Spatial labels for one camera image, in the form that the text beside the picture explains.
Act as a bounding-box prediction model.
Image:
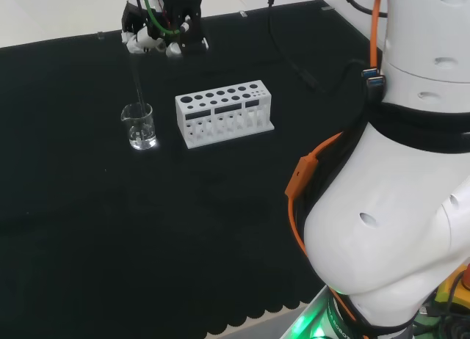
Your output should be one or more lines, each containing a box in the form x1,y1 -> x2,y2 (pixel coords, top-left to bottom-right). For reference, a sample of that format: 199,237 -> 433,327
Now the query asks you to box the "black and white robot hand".
120,0 -> 203,57

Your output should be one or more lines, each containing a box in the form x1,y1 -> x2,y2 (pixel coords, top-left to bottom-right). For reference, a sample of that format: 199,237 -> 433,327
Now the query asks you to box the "clear glass rod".
129,51 -> 147,114

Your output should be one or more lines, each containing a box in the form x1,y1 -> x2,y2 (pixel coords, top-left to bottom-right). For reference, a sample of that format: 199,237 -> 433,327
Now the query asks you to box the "white test tube rack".
175,79 -> 276,150

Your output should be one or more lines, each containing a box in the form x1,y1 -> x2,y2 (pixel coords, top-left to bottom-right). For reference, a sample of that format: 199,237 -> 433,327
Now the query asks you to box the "small clear glass beaker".
120,102 -> 159,151

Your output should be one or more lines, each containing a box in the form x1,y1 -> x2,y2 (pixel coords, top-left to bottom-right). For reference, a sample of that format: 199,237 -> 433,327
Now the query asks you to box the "black bench cloth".
0,0 -> 385,339

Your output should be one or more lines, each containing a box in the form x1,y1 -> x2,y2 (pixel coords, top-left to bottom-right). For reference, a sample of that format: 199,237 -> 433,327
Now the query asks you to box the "yellow stop button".
435,264 -> 470,315

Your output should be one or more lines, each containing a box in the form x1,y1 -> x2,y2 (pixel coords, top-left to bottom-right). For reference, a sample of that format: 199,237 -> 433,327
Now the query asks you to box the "green cable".
141,0 -> 187,36

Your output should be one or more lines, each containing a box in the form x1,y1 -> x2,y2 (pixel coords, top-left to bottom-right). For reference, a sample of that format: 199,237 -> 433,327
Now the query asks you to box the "black cable with inline plug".
267,0 -> 383,94

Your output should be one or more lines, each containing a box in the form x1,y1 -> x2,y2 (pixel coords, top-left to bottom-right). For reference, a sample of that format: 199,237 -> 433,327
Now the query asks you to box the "orange cable with inline box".
284,0 -> 385,324

